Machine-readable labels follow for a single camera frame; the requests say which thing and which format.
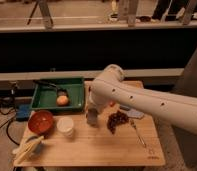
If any grey board eraser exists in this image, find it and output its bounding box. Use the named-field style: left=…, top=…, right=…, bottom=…
left=87, top=118, right=98, bottom=127

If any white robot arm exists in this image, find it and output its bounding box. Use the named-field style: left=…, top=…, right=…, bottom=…
left=87, top=64, right=197, bottom=135

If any green plastic tray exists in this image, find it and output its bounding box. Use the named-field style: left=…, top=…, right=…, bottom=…
left=30, top=77, right=85, bottom=113

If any orange carrot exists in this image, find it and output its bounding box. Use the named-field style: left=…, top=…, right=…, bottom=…
left=109, top=101, right=116, bottom=107

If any dark grape bunch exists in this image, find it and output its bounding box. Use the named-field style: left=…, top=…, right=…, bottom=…
left=107, top=111, right=129, bottom=134

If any white plastic cup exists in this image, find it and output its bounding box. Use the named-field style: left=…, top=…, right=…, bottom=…
left=57, top=117, right=74, bottom=137

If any orange round fruit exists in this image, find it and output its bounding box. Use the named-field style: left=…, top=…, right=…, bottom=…
left=56, top=95, right=69, bottom=106

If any black ladle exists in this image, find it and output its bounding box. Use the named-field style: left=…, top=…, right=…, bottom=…
left=34, top=80, right=68, bottom=97

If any wooden board table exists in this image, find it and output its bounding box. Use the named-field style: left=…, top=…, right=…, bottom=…
left=13, top=80, right=167, bottom=168

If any red-brown bowl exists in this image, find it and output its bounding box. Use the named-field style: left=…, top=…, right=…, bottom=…
left=28, top=110, right=54, bottom=135

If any metal fork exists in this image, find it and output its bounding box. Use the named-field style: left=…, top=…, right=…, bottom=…
left=130, top=119, right=147, bottom=148

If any blue power box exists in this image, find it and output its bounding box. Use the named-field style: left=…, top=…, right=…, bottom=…
left=16, top=104, right=30, bottom=121

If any yellow banana bunch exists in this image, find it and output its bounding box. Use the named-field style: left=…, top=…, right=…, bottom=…
left=14, top=136, right=44, bottom=165

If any metal window rail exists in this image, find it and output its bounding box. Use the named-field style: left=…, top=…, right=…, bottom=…
left=0, top=68, right=183, bottom=81

